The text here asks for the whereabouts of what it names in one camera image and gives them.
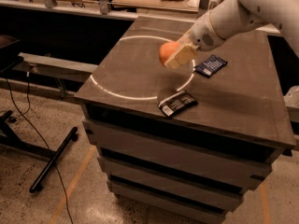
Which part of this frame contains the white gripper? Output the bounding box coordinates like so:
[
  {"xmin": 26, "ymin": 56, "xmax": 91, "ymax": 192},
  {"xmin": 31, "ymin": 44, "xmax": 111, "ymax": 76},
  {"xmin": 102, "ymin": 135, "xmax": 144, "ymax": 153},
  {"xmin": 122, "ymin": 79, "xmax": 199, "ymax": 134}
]
[{"xmin": 165, "ymin": 0, "xmax": 265, "ymax": 69}]

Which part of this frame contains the orange fruit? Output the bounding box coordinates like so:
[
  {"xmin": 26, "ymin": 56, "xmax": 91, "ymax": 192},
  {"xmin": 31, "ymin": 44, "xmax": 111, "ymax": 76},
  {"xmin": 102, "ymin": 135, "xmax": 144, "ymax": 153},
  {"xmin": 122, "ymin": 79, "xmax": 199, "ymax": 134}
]
[{"xmin": 159, "ymin": 41, "xmax": 179, "ymax": 65}]

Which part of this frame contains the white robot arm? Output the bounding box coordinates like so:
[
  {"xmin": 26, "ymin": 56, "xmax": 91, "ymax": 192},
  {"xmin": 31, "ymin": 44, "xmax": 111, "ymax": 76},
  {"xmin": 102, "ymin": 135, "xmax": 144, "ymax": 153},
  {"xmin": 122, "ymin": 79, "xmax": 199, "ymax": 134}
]
[{"xmin": 159, "ymin": 0, "xmax": 299, "ymax": 68}]

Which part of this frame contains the black rxbar chocolate wrapper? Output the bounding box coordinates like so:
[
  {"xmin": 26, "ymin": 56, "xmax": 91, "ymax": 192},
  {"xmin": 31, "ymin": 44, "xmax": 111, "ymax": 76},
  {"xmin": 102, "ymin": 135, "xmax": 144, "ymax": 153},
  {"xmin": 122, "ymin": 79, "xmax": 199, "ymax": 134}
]
[{"xmin": 157, "ymin": 91, "xmax": 198, "ymax": 118}]

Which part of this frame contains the blue snack bar wrapper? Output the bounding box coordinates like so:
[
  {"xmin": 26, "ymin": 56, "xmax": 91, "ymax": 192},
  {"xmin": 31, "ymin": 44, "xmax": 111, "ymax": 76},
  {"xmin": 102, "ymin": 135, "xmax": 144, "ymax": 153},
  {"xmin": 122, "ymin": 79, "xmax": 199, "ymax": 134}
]
[{"xmin": 194, "ymin": 54, "xmax": 228, "ymax": 77}]

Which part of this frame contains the grey drawer cabinet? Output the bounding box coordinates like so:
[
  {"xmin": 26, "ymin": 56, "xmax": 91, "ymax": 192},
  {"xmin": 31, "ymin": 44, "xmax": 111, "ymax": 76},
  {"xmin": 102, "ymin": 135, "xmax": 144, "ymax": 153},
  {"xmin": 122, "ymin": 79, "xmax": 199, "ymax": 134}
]
[{"xmin": 76, "ymin": 17, "xmax": 295, "ymax": 224}]

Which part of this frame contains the black stand base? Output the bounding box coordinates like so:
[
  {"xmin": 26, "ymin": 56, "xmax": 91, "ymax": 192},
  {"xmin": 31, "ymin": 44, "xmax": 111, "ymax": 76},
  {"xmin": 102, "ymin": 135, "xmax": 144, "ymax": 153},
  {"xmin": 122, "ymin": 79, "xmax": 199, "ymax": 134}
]
[{"xmin": 0, "ymin": 110, "xmax": 78, "ymax": 193}]

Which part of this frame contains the grey metal rail frame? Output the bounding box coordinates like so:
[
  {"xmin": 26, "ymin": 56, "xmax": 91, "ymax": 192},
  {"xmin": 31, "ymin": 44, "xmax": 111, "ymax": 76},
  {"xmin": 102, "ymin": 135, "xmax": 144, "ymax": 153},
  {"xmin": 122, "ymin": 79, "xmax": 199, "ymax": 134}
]
[{"xmin": 0, "ymin": 0, "xmax": 197, "ymax": 22}]

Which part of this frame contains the black floor cable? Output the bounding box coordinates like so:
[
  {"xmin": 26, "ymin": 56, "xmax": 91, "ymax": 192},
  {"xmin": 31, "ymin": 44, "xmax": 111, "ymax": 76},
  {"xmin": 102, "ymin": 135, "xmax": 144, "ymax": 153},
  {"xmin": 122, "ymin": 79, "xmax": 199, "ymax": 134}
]
[{"xmin": 4, "ymin": 64, "xmax": 75, "ymax": 224}]

